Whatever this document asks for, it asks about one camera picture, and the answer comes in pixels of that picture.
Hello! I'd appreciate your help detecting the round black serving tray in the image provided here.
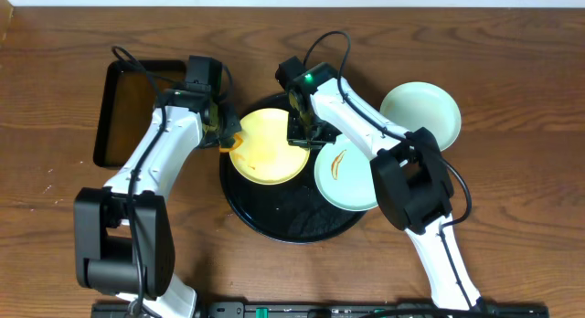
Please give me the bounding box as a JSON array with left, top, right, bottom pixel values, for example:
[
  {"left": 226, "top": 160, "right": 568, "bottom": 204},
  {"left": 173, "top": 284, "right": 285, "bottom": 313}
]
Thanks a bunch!
[{"left": 218, "top": 92, "right": 369, "bottom": 244}]

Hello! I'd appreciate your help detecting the pale green plate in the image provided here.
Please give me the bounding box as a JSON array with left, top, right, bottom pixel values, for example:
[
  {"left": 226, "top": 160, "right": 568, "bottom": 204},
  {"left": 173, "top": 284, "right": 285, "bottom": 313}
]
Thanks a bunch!
[
  {"left": 379, "top": 81, "right": 462, "bottom": 151},
  {"left": 314, "top": 134, "right": 378, "bottom": 212}
]

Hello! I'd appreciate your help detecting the black rectangular water tray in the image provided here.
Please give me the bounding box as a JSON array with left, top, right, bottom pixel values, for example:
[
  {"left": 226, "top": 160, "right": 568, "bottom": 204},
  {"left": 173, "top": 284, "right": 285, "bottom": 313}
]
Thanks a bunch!
[{"left": 92, "top": 58, "right": 188, "bottom": 169}]

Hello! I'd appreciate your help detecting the yellow plate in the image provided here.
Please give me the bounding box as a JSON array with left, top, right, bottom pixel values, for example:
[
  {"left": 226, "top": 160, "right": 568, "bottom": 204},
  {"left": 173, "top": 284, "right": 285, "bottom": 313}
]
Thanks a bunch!
[{"left": 229, "top": 108, "right": 310, "bottom": 186}]

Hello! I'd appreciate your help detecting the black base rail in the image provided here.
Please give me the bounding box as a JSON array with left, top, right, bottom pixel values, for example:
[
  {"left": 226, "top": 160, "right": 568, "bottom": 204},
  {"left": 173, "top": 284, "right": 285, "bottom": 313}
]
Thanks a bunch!
[{"left": 90, "top": 300, "right": 550, "bottom": 318}]

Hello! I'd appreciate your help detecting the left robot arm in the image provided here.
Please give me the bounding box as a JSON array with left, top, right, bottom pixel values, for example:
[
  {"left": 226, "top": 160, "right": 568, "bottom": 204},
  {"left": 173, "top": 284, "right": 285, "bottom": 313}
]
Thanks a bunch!
[{"left": 74, "top": 56, "right": 241, "bottom": 317}]

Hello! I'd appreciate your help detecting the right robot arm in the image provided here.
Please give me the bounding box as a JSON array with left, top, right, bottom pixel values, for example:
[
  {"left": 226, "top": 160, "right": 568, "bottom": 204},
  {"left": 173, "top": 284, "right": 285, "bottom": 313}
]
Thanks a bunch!
[{"left": 275, "top": 57, "right": 483, "bottom": 315}]

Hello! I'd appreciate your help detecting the orange green scrub sponge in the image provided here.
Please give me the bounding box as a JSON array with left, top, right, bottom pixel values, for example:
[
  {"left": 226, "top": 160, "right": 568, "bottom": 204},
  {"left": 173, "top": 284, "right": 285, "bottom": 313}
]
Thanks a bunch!
[{"left": 219, "top": 132, "right": 243, "bottom": 153}]

